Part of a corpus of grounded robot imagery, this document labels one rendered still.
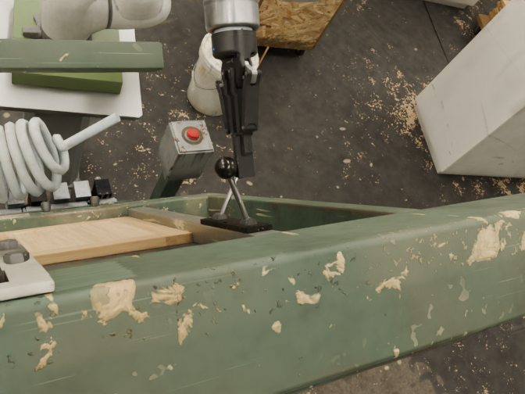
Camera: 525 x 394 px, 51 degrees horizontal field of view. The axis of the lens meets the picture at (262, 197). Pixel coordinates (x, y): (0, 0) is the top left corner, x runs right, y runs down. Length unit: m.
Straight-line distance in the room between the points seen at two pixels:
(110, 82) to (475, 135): 2.14
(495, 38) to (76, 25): 2.28
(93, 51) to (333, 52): 3.37
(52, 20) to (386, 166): 2.15
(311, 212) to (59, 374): 0.88
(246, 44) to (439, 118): 2.76
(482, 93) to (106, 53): 3.04
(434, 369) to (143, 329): 2.70
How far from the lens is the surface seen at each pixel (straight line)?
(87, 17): 1.85
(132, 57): 0.43
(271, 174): 2.95
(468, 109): 3.43
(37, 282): 0.35
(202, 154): 1.72
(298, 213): 1.21
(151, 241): 1.10
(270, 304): 0.39
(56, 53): 0.42
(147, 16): 1.90
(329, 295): 0.41
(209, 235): 1.04
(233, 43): 0.92
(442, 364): 3.05
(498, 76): 3.31
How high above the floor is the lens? 2.29
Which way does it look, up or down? 53 degrees down
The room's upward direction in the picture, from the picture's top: 39 degrees clockwise
